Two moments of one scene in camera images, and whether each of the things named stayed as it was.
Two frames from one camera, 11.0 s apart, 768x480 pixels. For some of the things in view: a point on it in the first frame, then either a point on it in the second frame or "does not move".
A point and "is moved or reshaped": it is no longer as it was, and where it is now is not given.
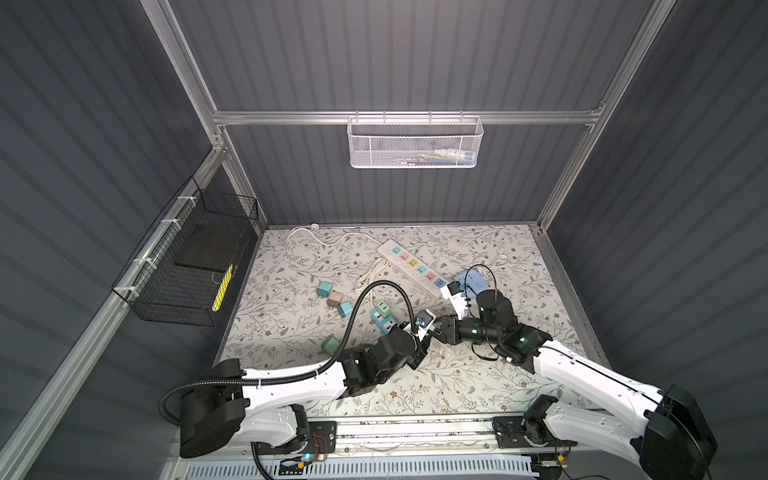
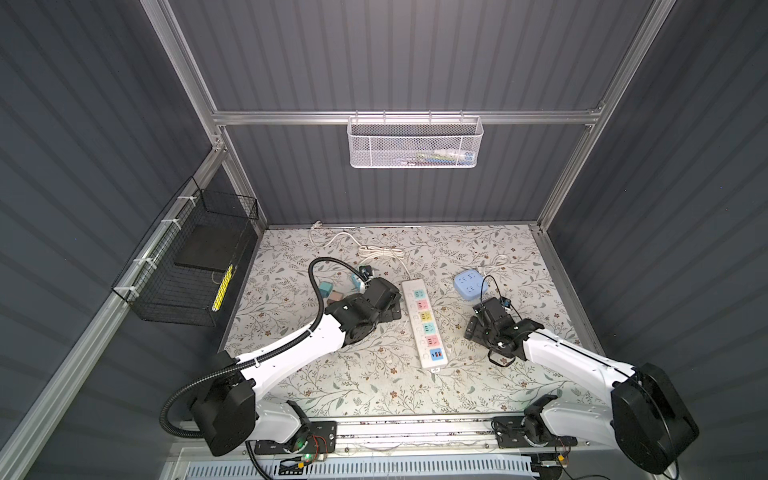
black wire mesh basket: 178,275 does not move
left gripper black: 419,354 → 393,312
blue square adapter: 472,282 does not move
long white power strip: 412,267 → 426,336
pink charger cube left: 335,299 does not move
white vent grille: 505,468 does not move
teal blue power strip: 385,324 is moved or reshaped
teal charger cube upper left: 324,289 does not move
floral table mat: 312,288 does not move
